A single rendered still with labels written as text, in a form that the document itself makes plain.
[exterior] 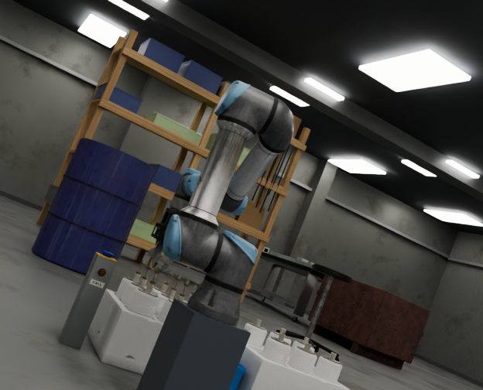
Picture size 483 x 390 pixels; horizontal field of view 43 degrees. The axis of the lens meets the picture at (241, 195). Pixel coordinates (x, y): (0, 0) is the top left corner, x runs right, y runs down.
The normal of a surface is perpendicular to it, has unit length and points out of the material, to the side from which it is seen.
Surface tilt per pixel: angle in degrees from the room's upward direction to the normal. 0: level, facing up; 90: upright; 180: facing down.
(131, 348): 90
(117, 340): 90
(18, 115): 90
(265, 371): 90
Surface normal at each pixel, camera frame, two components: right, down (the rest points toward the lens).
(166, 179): 0.40, 0.06
